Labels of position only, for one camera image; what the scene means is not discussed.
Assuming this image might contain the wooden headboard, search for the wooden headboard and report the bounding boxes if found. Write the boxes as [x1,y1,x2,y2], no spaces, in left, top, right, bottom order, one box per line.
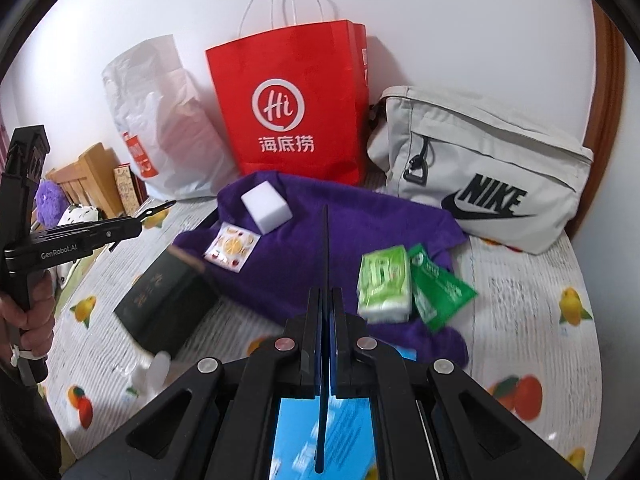
[46,143,125,219]

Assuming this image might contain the white Miniso plastic bag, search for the white Miniso plastic bag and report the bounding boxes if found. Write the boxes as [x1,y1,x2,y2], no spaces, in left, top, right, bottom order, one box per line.
[102,35,239,200]

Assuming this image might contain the person's left hand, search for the person's left hand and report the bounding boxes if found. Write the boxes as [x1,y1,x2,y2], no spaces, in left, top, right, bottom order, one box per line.
[1,271,55,365]

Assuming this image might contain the purple towel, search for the purple towel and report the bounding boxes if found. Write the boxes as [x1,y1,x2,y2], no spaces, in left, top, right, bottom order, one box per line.
[171,170,471,366]

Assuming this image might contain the blue tissue pack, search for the blue tissue pack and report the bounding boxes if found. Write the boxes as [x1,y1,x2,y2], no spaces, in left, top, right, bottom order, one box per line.
[267,346,419,480]

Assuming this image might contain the green wet wipes pack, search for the green wet wipes pack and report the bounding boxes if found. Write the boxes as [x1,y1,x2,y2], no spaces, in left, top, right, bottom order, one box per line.
[357,245,412,324]

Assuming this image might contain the patterned notebook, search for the patterned notebook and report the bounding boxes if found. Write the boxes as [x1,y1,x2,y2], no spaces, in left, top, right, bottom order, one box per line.
[113,164,148,216]

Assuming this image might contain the dark green sachet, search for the dark green sachet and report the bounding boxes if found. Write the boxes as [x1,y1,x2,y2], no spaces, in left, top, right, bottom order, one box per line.
[408,244,477,333]

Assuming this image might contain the fruit pattern tablecloth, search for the fruit pattern tablecloth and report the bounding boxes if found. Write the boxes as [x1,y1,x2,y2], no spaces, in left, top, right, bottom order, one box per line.
[43,200,602,472]

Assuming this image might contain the dark green tea tin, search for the dark green tea tin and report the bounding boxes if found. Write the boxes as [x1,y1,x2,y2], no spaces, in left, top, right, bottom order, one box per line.
[115,245,220,356]

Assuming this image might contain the purple plush toy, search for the purple plush toy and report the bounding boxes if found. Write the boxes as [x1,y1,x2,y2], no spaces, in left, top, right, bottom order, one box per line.
[35,180,70,229]

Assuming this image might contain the grey Nike bag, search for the grey Nike bag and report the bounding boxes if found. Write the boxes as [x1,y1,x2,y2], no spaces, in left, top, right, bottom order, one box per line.
[368,86,593,255]

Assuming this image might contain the white sponge block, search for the white sponge block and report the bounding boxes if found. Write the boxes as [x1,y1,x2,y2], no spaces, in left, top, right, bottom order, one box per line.
[241,181,293,235]

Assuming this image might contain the fruit print sticker packet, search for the fruit print sticker packet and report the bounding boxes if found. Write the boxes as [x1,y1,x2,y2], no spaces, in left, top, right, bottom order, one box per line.
[203,222,262,273]

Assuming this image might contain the red Haidilao paper bag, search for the red Haidilao paper bag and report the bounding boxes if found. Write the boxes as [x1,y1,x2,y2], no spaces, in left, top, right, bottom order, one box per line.
[206,20,369,185]

